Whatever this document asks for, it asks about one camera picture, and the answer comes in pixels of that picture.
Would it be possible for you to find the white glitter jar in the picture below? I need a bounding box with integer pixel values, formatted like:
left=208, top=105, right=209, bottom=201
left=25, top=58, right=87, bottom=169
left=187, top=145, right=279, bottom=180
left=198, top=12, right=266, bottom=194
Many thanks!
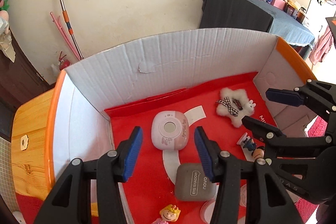
left=239, top=184, right=247, bottom=207

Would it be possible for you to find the dark blue boy figurine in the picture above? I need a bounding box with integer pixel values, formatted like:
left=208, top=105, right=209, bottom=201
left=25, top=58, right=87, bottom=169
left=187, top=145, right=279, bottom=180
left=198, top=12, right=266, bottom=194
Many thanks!
left=237, top=133, right=264, bottom=162

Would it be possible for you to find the grey eye shadow case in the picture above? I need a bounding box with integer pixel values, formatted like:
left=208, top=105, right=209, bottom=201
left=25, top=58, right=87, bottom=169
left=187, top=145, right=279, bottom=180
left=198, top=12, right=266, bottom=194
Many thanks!
left=174, top=163, right=217, bottom=202

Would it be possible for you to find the white fluffy star plush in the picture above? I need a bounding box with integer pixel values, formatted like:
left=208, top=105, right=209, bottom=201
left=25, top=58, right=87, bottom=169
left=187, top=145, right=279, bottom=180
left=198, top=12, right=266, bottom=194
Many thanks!
left=216, top=88, right=256, bottom=128

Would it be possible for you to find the blonde girl pink dress figurine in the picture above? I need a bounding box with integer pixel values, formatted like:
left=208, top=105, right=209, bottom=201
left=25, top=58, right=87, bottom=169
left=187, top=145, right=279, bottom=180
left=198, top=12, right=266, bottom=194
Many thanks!
left=153, top=204, right=181, bottom=224

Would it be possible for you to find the pink round compact case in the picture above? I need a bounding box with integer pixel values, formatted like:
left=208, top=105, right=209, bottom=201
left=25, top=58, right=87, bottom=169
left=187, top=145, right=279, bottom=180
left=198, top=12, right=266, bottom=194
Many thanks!
left=151, top=111, right=189, bottom=151

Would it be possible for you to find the red knitted table mat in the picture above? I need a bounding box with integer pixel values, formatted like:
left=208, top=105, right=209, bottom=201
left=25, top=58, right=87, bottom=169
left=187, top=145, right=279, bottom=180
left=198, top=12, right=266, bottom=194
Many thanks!
left=15, top=116, right=329, bottom=224

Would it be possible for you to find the pink curtain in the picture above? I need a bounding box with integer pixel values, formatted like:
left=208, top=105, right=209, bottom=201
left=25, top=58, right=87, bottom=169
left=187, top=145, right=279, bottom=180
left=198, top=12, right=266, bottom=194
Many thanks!
left=309, top=26, right=334, bottom=65

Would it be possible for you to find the white charger pad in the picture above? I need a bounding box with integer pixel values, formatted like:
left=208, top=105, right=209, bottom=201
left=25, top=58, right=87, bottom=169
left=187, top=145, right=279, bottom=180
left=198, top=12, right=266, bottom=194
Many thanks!
left=12, top=211, right=26, bottom=224

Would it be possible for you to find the white orange cardboard box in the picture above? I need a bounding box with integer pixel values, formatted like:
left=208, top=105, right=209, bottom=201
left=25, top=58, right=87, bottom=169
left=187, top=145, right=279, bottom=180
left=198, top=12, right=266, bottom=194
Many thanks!
left=44, top=27, right=318, bottom=224

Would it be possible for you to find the small wooden tag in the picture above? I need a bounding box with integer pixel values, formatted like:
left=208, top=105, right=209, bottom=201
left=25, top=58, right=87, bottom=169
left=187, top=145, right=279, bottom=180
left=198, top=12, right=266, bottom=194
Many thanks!
left=20, top=135, right=29, bottom=151

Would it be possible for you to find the wooden table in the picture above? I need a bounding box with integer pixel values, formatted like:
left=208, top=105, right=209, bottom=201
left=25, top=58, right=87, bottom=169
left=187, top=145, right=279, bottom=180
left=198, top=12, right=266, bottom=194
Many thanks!
left=11, top=90, right=54, bottom=200

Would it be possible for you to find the red Miniso paper bag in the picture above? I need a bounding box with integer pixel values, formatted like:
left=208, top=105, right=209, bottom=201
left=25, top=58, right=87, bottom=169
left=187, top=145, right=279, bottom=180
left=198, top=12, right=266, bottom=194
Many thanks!
left=104, top=71, right=279, bottom=224

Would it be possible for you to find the dark wooden door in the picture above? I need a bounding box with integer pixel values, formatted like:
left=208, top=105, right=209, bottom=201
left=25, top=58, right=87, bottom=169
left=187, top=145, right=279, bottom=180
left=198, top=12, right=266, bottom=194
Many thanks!
left=0, top=38, right=51, bottom=141

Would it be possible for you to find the dark cloth covered side table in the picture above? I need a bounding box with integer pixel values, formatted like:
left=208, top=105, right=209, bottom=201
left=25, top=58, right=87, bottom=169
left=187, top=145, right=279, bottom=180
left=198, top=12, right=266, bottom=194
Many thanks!
left=199, top=0, right=315, bottom=59

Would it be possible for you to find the red fire extinguisher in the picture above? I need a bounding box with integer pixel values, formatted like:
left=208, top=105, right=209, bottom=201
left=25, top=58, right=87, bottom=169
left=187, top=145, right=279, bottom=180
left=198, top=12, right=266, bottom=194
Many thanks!
left=58, top=51, right=71, bottom=71

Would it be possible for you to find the plastic bag on door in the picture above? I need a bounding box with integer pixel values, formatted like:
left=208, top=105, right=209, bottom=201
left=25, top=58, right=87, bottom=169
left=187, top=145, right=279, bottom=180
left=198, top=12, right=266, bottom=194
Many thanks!
left=0, top=10, right=15, bottom=63

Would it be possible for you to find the pink hanger stick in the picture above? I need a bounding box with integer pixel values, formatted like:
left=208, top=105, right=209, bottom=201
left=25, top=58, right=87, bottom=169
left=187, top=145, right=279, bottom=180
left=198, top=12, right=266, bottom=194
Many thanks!
left=50, top=11, right=80, bottom=61

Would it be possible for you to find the orange grey mop handle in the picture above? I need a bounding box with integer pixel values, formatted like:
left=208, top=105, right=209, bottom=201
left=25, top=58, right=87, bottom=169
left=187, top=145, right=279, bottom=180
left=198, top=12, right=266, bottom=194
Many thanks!
left=59, top=0, right=84, bottom=60

